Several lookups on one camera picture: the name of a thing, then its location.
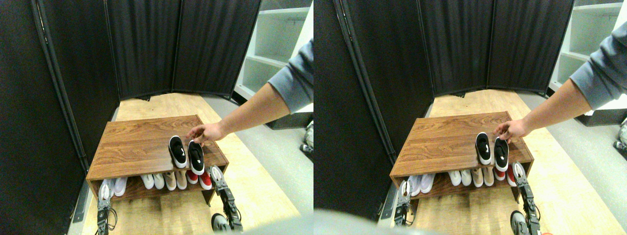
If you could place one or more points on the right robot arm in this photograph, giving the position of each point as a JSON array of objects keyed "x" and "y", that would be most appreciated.
[
  {"x": 230, "y": 215},
  {"x": 529, "y": 218}
]

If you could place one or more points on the dark curtain stand foot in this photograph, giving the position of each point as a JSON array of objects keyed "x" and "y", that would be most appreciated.
[
  {"x": 387, "y": 208},
  {"x": 78, "y": 210}
]

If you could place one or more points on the white shelf unit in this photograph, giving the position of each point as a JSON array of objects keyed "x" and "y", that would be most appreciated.
[
  {"x": 583, "y": 29},
  {"x": 274, "y": 39}
]

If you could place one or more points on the black curtain stand pole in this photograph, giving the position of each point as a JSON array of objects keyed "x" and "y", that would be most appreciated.
[
  {"x": 365, "y": 81},
  {"x": 60, "y": 81}
]

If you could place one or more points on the black shoe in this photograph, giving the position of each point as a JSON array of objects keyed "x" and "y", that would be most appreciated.
[
  {"x": 501, "y": 154},
  {"x": 178, "y": 152},
  {"x": 196, "y": 159},
  {"x": 483, "y": 148}
]

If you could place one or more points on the brown shoe rack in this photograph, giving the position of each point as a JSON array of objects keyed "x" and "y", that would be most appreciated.
[
  {"x": 446, "y": 142},
  {"x": 137, "y": 142}
]

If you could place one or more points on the grey and black object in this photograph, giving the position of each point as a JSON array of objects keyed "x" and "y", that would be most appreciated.
[
  {"x": 308, "y": 139},
  {"x": 622, "y": 139}
]

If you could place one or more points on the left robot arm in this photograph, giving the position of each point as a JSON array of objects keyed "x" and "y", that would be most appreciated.
[
  {"x": 401, "y": 219},
  {"x": 103, "y": 223}
]

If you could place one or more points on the white shoe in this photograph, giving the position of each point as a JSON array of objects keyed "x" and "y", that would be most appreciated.
[
  {"x": 148, "y": 182},
  {"x": 466, "y": 177},
  {"x": 159, "y": 181},
  {"x": 455, "y": 178}
]

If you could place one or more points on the beige shoe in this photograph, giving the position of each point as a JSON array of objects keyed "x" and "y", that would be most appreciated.
[
  {"x": 170, "y": 181},
  {"x": 477, "y": 177},
  {"x": 181, "y": 180},
  {"x": 488, "y": 176}
]

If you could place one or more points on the person's hand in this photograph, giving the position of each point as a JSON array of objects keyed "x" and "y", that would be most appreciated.
[
  {"x": 517, "y": 129},
  {"x": 210, "y": 132}
]

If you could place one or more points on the pale lilac shoe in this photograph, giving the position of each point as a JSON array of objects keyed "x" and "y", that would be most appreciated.
[
  {"x": 120, "y": 186},
  {"x": 415, "y": 185},
  {"x": 427, "y": 182},
  {"x": 108, "y": 185}
]

